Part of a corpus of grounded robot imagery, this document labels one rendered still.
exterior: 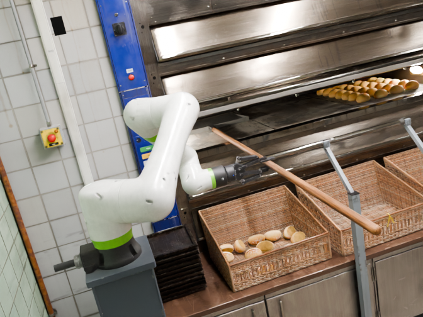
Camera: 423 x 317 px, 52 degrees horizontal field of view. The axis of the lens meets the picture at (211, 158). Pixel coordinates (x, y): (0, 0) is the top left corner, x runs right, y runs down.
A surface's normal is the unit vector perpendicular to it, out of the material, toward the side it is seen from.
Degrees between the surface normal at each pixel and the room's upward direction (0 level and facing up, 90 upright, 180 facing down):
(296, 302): 90
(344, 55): 70
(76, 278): 90
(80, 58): 90
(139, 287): 90
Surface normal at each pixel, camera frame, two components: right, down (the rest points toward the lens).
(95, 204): -0.25, 0.27
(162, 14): 0.26, 0.22
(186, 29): 0.16, -0.14
